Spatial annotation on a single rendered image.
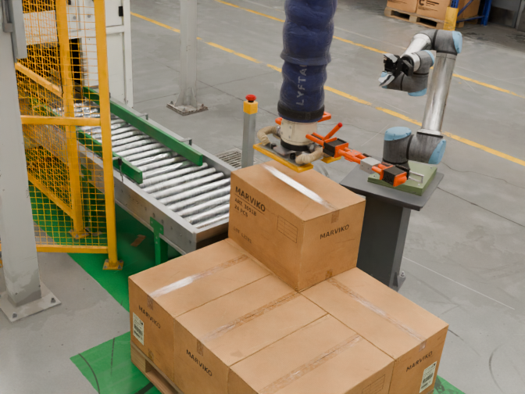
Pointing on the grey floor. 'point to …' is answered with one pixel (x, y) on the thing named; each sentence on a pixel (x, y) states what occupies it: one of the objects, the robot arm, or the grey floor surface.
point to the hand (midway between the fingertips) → (382, 70)
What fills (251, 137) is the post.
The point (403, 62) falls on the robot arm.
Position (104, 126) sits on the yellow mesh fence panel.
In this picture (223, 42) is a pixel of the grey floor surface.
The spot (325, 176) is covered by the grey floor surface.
